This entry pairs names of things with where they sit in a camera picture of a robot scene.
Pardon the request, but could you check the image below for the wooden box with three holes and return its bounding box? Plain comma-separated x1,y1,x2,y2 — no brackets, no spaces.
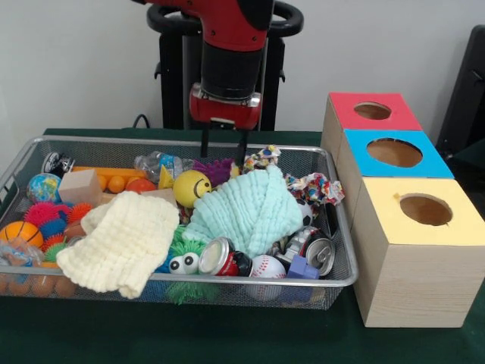
321,93,485,328

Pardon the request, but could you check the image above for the dark green table cloth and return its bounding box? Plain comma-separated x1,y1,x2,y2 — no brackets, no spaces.
0,127,485,364

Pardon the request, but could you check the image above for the yellow smiley ball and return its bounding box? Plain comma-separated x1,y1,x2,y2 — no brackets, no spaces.
173,170,212,209

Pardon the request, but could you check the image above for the white toy baseball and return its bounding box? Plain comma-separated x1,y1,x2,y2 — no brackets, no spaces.
249,256,287,302

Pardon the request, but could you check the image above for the purple spiky toy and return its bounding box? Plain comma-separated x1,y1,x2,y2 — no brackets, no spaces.
192,158,236,187

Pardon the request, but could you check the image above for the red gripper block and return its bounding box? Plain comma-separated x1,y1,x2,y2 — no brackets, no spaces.
188,83,263,165

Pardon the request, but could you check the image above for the silver crushed can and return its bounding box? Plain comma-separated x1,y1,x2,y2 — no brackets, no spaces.
302,235,336,278

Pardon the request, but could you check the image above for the red crushed can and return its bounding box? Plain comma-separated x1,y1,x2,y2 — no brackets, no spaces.
197,238,252,278

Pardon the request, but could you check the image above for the cream knitted cloth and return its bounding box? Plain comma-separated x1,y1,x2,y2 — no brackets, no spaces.
56,190,181,299

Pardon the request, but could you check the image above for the green spiky ball with eyes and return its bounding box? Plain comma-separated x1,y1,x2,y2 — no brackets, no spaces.
167,227,221,302

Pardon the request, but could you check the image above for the shallow clear mesh bin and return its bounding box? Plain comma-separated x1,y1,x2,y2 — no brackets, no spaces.
0,136,359,310

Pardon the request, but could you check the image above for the mint green knitted cloth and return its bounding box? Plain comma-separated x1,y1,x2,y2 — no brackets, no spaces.
182,165,304,257

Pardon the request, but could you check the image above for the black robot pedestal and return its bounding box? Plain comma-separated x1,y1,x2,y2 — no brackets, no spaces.
146,0,304,131

